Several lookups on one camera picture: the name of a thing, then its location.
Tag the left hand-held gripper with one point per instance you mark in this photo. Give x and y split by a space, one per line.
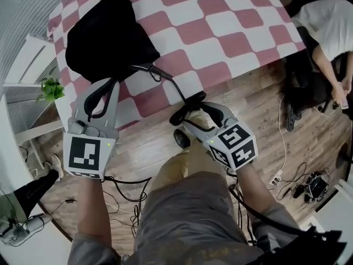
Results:
84 153

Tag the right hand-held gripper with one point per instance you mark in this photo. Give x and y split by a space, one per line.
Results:
234 145

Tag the black cloth bag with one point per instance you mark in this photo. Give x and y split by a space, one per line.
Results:
110 37

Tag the person's left forearm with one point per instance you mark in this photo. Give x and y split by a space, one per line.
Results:
93 211

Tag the person's right forearm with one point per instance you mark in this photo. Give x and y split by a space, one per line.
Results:
256 192

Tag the person's left black shoe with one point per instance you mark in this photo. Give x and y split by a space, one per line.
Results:
182 138

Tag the small green potted plant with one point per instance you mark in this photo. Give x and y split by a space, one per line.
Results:
51 90

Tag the person's khaki trousers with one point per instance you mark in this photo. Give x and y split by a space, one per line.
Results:
179 164

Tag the white power strip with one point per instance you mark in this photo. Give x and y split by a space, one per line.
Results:
275 177

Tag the white chair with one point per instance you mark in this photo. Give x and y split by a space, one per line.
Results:
27 62

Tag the red white checkered tablecloth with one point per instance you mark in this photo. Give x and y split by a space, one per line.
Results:
220 23

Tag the person's grey shirt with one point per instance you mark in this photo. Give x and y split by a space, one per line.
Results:
187 222

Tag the black office chair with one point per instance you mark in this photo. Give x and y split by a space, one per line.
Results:
303 79

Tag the grey device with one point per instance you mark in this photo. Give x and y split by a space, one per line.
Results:
30 225

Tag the black round stand base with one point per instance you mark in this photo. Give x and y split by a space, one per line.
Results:
342 156

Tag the black chest pack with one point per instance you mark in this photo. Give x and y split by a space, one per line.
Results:
303 247

